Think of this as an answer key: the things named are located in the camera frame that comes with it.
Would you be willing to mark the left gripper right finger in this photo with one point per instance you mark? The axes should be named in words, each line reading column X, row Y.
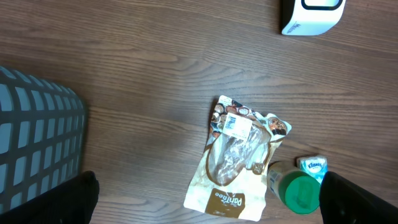
column 343, row 202

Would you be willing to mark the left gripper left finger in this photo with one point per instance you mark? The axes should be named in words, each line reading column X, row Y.
column 72, row 202

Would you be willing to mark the teal tissue pack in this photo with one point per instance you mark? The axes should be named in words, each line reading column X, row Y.
column 315, row 166

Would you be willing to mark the green lid jar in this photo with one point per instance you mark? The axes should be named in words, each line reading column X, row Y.
column 296, row 189

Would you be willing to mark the beige snack bag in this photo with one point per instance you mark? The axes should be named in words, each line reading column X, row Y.
column 230, row 180

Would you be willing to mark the white barcode scanner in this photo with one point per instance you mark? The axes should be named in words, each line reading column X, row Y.
column 309, row 17

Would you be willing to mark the grey plastic mesh basket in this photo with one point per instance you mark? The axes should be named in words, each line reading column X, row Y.
column 42, row 129

